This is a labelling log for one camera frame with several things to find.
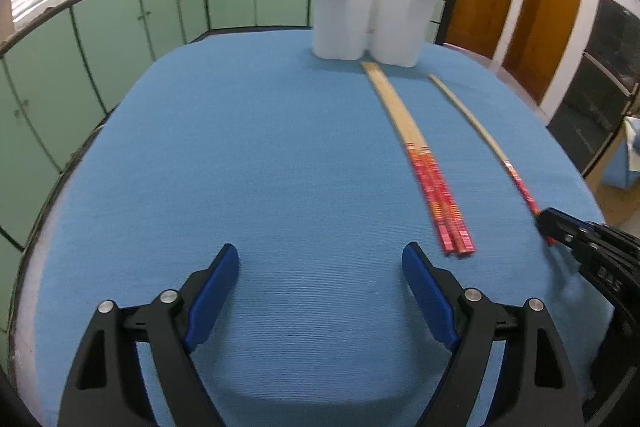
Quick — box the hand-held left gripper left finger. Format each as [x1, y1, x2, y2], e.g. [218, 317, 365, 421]
[57, 243, 240, 427]

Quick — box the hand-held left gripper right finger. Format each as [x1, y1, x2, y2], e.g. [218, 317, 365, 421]
[401, 242, 586, 427]

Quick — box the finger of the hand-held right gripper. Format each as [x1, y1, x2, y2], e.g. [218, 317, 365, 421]
[542, 207, 608, 233]
[536, 216, 583, 258]

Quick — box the white two-compartment utensil holder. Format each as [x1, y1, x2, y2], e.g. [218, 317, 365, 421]
[310, 0, 435, 68]

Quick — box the light blue box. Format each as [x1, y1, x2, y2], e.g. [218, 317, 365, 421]
[602, 116, 640, 190]

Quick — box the black glass cabinet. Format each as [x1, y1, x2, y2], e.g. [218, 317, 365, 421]
[547, 0, 640, 175]

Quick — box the blue table mat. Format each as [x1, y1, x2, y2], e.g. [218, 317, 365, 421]
[10, 29, 616, 427]

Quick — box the narrow wooden door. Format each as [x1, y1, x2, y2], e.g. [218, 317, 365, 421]
[500, 0, 588, 105]

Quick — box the long green base cabinet run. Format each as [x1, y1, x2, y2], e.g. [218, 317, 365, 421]
[0, 0, 211, 253]

